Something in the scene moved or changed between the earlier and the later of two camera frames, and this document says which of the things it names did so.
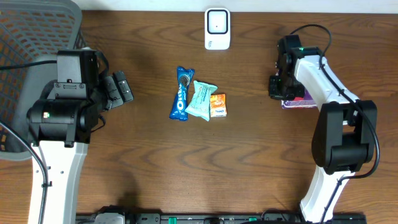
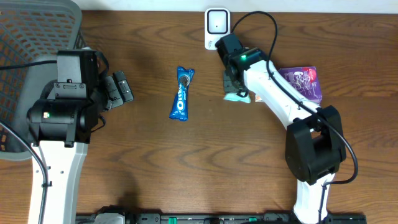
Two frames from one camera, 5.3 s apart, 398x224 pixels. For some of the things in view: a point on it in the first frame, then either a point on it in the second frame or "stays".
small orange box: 218,105 -> 258,98
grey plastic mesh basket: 31,31 stays
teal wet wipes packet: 199,105 -> 234,97
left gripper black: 109,92 stays
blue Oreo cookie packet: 178,111 stays
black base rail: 221,218 stays
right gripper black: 274,94 -> 227,86
